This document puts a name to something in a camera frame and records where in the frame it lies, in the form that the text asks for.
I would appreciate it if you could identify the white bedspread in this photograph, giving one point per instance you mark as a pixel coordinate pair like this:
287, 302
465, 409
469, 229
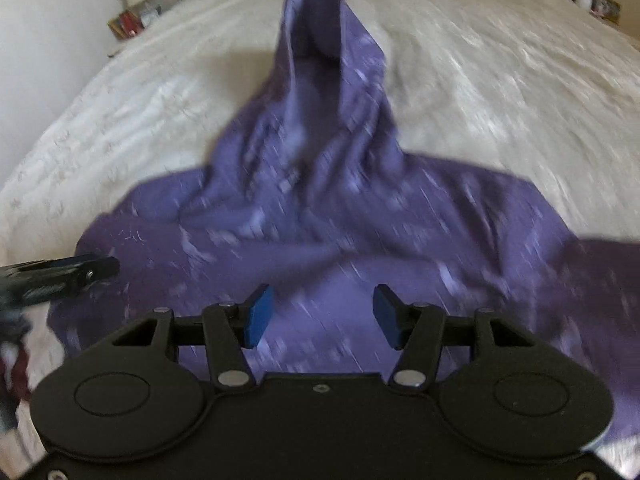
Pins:
150, 110

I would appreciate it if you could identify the red box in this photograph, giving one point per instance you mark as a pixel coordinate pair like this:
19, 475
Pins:
128, 25

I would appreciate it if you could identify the picture frame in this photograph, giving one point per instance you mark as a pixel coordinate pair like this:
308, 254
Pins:
606, 7

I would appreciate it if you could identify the purple patterned garment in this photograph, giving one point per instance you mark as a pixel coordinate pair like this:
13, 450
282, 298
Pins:
325, 185

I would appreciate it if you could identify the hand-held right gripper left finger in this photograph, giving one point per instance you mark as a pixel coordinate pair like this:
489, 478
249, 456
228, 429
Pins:
257, 316

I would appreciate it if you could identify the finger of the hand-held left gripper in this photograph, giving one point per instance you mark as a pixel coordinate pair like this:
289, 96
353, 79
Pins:
97, 269

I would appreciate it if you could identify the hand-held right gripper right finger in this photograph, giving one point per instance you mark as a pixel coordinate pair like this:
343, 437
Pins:
388, 317

